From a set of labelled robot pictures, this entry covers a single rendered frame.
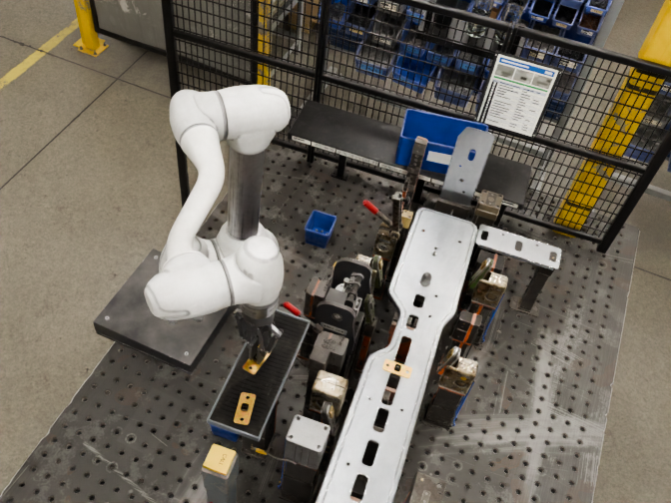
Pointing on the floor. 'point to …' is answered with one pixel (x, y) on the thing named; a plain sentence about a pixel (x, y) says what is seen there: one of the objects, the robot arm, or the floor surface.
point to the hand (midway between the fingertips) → (257, 350)
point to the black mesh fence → (431, 95)
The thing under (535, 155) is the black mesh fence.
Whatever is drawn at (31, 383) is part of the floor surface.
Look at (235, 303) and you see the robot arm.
